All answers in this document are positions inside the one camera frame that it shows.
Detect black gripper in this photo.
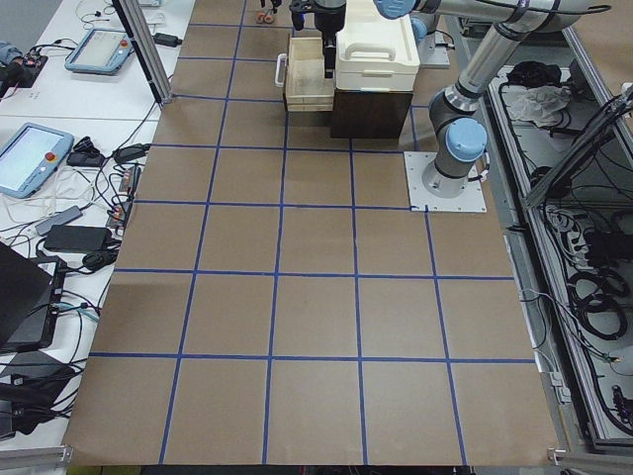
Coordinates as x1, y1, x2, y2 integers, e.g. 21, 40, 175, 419
314, 0, 346, 79
289, 0, 313, 29

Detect grey orange scissors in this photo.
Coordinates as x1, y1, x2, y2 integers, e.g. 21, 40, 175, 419
255, 0, 278, 25

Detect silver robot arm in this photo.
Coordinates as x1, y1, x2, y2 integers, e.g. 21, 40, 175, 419
289, 0, 438, 47
346, 1, 611, 182

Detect light wooden drawer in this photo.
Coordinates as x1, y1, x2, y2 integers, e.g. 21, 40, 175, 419
283, 38, 334, 112

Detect dark brown drawer cabinet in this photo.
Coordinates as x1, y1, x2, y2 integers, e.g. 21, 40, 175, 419
330, 89, 413, 140

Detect white plastic tray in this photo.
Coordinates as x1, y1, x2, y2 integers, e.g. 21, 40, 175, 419
334, 0, 419, 92

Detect black power adapter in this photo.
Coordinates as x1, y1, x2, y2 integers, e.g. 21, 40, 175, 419
152, 33, 183, 48

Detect far blue teach pendant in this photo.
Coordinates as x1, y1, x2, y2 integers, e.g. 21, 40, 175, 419
64, 29, 133, 76

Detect blue teach pendant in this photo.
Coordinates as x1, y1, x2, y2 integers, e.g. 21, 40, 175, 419
64, 29, 133, 76
1, 123, 74, 199

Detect crumpled white cloth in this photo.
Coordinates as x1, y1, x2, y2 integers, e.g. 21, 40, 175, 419
507, 85, 572, 128

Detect grey usb hub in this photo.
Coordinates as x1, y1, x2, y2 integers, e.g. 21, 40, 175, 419
35, 206, 83, 237

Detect near blue teach pendant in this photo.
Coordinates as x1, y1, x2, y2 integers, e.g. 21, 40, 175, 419
1, 123, 74, 199

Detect black power brick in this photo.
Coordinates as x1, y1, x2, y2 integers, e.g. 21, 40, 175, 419
44, 225, 112, 253

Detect black laptop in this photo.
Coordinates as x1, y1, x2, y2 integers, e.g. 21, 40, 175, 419
1, 244, 64, 353

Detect white drawer handle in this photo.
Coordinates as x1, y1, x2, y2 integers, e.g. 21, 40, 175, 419
274, 52, 288, 88

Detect aluminium frame post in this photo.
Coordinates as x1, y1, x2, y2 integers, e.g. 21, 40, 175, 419
112, 0, 172, 107

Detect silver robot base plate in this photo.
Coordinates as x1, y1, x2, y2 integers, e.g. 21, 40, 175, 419
404, 151, 487, 214

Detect right aluminium frame bar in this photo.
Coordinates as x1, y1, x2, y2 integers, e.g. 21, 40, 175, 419
523, 87, 632, 209

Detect coiled black cables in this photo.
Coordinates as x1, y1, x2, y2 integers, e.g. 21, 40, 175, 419
563, 269, 632, 342

